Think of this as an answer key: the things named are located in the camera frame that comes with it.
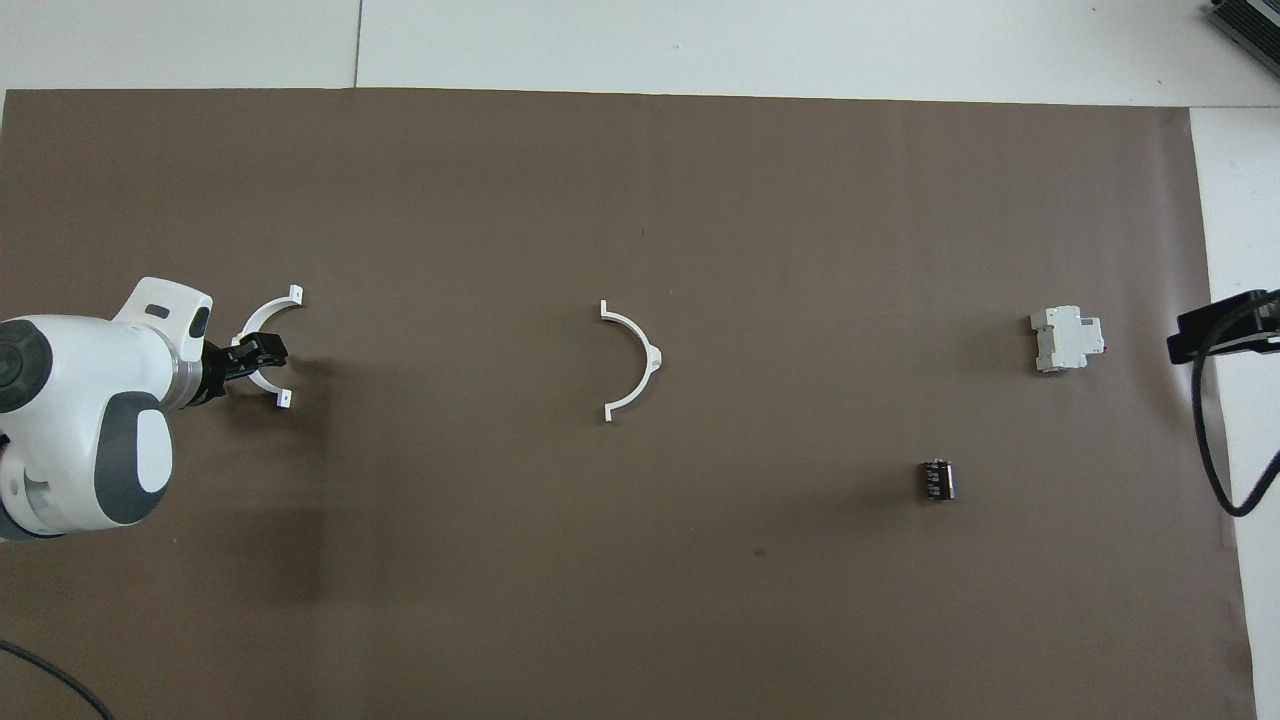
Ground brown table mat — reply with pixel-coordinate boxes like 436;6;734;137
0;87;1259;720

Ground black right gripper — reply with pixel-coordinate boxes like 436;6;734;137
1167;288;1280;366

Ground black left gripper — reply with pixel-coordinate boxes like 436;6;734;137
192;333;289;406

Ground grey ribbed device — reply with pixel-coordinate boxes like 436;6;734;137
1205;0;1280;63

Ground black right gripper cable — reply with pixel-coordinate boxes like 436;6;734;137
1190;295;1280;518

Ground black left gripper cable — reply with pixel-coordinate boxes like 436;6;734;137
0;640;113;720

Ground white circuit breaker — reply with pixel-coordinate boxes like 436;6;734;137
1030;306;1107;374

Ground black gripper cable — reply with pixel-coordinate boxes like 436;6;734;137
1190;295;1280;518
0;640;113;720

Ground white half-ring pipe clamp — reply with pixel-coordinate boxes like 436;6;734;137
232;285;305;412
599;299;664;424

